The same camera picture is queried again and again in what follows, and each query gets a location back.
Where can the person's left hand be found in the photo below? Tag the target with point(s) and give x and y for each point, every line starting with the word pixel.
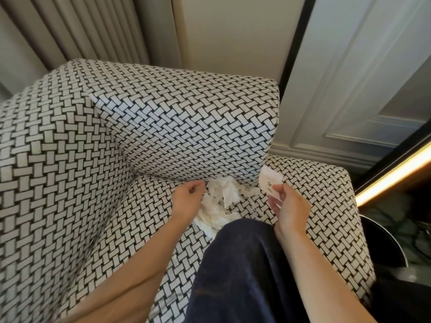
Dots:
pixel 187 201

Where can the person's right hand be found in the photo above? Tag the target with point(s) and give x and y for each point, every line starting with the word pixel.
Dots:
pixel 293 211

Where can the pile of white paper scraps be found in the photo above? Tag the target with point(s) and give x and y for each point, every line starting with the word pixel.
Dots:
pixel 219 198

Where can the white printed paper scrap slip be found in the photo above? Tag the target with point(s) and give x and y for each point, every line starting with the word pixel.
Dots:
pixel 269 181

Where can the black white woven-pattern sofa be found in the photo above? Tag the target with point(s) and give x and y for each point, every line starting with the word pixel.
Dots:
pixel 67 147

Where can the person's right forearm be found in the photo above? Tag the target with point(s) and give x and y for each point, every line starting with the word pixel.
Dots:
pixel 320 282

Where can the person's left forearm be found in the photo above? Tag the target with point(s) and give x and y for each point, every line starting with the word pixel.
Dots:
pixel 128 282

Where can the black round trash bin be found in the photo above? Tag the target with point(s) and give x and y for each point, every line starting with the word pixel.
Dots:
pixel 384 242

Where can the lit yellow light strip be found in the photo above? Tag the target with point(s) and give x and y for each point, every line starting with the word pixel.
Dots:
pixel 394 176

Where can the wooden headboard panel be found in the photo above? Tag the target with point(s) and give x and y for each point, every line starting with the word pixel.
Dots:
pixel 410 188

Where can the pleated beige curtain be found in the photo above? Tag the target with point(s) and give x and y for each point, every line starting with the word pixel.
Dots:
pixel 94 26

